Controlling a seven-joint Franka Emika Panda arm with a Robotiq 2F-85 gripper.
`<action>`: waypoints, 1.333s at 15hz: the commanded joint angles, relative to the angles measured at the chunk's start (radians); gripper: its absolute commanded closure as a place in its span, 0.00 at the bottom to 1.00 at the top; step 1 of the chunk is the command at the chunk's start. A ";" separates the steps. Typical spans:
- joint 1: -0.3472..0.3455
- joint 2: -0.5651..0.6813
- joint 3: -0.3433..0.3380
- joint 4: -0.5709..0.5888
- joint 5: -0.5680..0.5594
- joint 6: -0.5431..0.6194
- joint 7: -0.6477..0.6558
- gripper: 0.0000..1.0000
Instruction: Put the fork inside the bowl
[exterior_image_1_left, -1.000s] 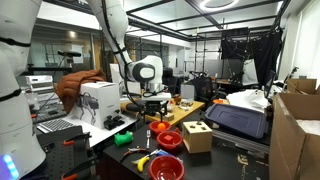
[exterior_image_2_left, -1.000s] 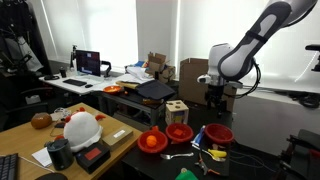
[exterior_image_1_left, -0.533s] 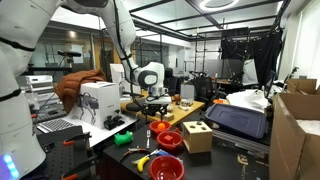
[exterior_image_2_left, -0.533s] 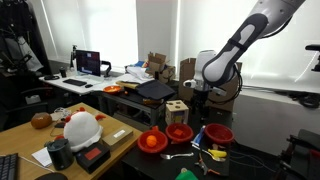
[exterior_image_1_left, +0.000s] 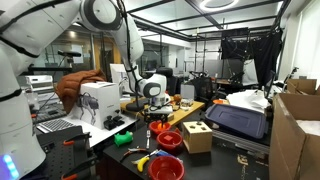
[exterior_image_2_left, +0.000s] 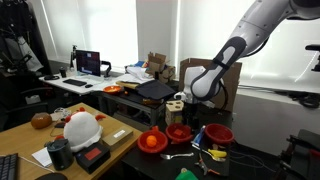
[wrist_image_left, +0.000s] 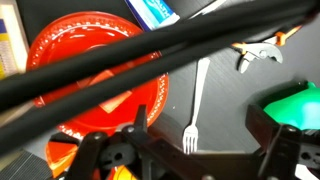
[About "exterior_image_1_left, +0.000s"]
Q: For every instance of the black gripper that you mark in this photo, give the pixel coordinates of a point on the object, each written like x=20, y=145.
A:
x=157, y=117

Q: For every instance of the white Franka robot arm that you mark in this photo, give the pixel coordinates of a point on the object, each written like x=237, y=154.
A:
x=16, y=133

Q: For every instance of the large red plastic bowl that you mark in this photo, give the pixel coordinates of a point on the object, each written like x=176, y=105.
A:
x=156, y=166

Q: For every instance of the orange bowl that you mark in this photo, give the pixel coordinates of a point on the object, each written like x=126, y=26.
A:
x=218, y=101

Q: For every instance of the orange ball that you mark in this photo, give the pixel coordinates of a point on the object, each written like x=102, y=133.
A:
x=161, y=128

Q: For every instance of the orange-red cube block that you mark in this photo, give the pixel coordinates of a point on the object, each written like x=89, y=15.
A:
x=168, y=138

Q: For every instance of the wooden table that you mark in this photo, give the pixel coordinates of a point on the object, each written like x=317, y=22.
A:
x=185, y=111

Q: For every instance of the blue white tube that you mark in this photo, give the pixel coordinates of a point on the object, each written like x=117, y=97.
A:
x=165, y=154

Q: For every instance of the brown football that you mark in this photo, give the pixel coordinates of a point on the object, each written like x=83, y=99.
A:
x=177, y=98

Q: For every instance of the black oblong case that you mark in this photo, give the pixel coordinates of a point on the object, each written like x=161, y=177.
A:
x=133, y=106

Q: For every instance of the clear glass jar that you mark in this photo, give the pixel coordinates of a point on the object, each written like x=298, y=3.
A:
x=186, y=104

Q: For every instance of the wooden shape sorter box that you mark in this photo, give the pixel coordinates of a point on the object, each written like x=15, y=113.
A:
x=198, y=140

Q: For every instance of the green plastic toy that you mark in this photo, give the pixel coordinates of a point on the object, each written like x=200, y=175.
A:
x=122, y=139

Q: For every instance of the gray box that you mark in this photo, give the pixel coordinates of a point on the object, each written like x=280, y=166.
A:
x=187, y=91

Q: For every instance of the yellow banana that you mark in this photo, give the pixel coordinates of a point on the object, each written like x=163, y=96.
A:
x=142, y=165

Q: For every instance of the black office chair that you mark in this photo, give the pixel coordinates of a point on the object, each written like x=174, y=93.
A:
x=171, y=81

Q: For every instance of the black controller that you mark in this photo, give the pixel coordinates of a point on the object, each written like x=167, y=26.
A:
x=113, y=122

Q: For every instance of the black mesh chair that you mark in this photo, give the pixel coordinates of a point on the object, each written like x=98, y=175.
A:
x=203, y=88

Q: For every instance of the white table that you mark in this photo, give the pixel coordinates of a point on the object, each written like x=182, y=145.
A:
x=100, y=133

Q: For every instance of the white robot dog box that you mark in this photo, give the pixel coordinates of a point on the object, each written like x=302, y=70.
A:
x=103, y=100

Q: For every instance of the white backed monitor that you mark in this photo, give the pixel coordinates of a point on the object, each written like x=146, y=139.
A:
x=118, y=75

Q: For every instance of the dark blue bin lid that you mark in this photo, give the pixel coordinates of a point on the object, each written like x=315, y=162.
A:
x=236, y=120

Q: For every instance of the black orange tipped clamp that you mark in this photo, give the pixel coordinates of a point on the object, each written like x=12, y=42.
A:
x=80, y=166
x=78, y=137

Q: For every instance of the white paper pile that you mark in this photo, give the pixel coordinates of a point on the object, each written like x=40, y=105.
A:
x=248, y=100

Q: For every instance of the brown puffer jacket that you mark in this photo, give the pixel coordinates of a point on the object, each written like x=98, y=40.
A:
x=71, y=86

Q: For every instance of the silver keyboard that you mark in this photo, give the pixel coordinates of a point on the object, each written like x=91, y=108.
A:
x=55, y=125

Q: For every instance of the black pegboard stand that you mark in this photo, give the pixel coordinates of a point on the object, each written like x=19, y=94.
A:
x=56, y=156

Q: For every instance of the black curtain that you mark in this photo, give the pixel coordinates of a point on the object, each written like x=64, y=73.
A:
x=266, y=56

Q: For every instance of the white lab device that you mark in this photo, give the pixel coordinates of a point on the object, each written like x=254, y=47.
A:
x=39, y=83

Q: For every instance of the large cardboard box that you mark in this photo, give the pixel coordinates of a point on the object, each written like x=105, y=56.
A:
x=290, y=146

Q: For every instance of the black camera on tripod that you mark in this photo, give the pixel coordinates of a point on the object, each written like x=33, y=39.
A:
x=68, y=53

